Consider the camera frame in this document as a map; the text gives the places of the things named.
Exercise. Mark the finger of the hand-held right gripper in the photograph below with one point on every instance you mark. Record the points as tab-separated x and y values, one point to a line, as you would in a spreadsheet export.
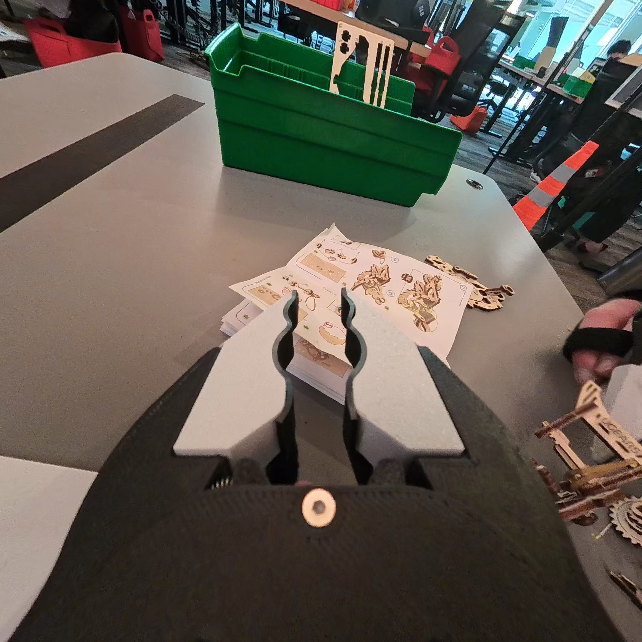
629	391

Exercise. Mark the long background desk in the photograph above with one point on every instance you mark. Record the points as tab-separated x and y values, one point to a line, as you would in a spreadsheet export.
531	75

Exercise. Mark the person's right hand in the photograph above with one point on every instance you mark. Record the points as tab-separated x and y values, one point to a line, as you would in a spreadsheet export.
609	316

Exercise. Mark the instruction booklet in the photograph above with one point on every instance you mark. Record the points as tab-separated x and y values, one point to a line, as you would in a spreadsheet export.
386	301

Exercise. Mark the green plastic bin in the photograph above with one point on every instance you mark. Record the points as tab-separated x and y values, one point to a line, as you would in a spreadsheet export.
301	135

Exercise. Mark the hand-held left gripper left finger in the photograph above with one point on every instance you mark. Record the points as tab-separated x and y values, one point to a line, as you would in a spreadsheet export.
235	391

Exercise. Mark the tall punched plywood sheet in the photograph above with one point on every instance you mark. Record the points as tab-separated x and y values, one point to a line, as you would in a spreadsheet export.
346	55

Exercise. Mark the wooden roll cage frame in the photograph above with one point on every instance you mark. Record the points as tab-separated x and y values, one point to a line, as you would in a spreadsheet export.
589	396

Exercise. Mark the orange bag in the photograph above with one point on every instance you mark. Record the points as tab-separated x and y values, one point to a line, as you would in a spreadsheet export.
469	119

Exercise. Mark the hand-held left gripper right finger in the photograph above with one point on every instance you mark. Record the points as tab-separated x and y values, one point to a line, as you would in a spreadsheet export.
401	396

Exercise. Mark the black office chair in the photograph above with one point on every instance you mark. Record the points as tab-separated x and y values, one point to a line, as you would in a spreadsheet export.
476	60

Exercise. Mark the red tote bag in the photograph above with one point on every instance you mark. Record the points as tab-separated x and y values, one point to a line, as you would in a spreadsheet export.
441	65
143	40
65	47

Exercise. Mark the white base board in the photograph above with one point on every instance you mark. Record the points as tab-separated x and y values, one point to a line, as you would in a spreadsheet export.
35	541

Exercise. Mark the long wooden bar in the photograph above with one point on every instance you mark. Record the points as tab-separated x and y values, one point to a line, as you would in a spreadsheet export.
627	587

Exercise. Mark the orange traffic cone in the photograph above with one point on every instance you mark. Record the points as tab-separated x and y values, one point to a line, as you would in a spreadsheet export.
546	190

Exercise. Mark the pile of flat wooden cutouts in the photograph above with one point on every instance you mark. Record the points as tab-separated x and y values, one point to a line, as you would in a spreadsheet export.
481	293

